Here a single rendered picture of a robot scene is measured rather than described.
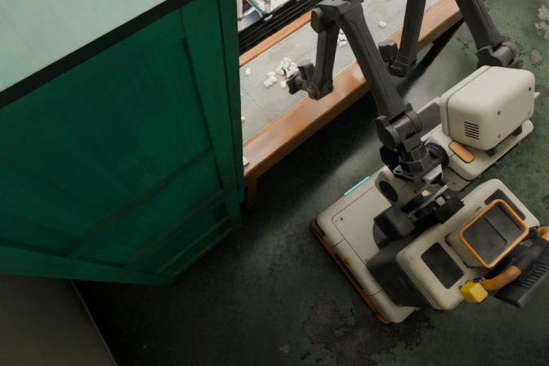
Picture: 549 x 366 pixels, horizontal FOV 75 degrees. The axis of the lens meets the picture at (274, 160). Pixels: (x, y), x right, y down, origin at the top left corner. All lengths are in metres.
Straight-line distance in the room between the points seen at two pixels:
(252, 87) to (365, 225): 0.93
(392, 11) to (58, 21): 1.74
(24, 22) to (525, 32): 3.38
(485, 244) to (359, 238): 0.68
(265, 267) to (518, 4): 2.88
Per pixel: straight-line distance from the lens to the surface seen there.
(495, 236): 1.50
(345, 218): 1.94
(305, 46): 1.78
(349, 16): 0.99
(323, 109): 1.58
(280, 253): 2.14
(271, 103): 1.59
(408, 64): 1.47
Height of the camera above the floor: 2.12
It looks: 69 degrees down
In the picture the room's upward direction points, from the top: 11 degrees clockwise
